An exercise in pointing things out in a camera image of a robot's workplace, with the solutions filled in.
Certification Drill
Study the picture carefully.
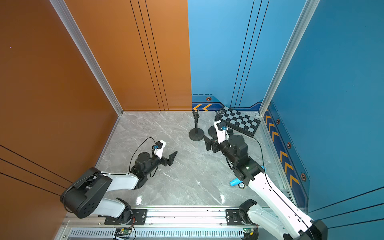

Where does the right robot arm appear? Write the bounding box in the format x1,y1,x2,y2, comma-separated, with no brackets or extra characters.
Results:
204,135,328,240

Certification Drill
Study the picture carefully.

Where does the light blue tube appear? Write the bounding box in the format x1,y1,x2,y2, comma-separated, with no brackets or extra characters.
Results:
230,166,265,187

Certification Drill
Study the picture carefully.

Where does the left circuit board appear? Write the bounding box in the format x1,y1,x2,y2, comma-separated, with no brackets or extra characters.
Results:
113,228,134,240

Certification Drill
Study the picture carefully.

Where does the circuit board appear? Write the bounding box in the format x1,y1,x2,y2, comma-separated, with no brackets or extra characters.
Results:
242,229,259,240
113,228,134,240

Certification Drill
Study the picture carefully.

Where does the black mic clip pole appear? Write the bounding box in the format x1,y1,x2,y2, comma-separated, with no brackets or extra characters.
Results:
193,110,200,134
215,109,223,121

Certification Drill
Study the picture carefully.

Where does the black round stand base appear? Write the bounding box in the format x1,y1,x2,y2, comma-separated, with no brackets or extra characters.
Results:
208,126,217,138

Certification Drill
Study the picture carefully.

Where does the aluminium front rail frame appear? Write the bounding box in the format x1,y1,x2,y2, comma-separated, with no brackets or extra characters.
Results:
55,207,278,240

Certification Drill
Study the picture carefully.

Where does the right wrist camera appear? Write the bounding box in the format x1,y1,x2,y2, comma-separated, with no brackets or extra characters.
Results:
214,121,228,144

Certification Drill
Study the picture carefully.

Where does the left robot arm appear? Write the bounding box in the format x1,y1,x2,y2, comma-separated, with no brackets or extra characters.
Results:
60,151,178,224

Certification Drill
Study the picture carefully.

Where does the folded chess board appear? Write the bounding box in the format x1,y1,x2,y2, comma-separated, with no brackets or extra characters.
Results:
219,107,261,138

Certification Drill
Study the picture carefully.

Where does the right circuit board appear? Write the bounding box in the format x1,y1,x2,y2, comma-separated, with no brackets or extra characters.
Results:
242,229,259,240

